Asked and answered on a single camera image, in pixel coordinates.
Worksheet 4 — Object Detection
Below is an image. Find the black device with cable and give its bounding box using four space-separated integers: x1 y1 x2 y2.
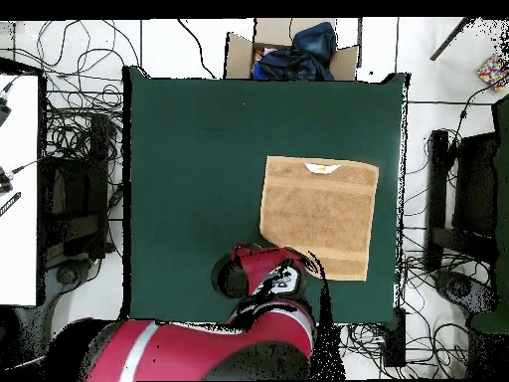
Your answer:
0 156 45 196
0 75 21 128

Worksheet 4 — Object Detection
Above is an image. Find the brown cardboard box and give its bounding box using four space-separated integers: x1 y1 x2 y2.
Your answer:
223 17 361 82

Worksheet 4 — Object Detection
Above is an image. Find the black box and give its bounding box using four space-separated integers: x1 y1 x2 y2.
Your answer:
383 305 408 368

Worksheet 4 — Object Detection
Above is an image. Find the green cloth covered table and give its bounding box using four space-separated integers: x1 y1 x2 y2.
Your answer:
470 95 509 335

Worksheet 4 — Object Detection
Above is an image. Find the black cable tangle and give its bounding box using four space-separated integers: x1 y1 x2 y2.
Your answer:
0 19 142 160
337 321 470 379

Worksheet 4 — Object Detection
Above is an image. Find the black flat strip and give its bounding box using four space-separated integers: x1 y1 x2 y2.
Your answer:
0 191 22 218

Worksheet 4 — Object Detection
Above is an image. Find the orange terry towel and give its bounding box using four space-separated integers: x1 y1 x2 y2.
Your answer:
258 154 380 283

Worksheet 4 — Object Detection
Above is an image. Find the dark blue clothes pile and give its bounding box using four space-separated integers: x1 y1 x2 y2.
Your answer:
251 21 339 82

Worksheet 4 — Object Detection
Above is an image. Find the black stand frame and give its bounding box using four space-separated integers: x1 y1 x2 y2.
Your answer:
39 112 120 276
423 128 500 276

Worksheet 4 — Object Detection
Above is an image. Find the single black cable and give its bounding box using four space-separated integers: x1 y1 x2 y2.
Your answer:
176 17 218 80

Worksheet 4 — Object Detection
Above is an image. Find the dark green table cloth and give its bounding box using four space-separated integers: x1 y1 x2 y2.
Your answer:
120 65 411 324

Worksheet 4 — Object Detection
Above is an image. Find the multicoloured speckled item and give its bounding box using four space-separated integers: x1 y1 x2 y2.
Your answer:
476 54 509 94

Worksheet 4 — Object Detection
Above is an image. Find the black rod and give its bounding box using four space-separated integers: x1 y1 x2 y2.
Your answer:
428 17 476 62

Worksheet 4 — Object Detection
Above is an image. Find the white desk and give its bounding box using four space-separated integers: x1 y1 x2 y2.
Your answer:
0 73 41 307

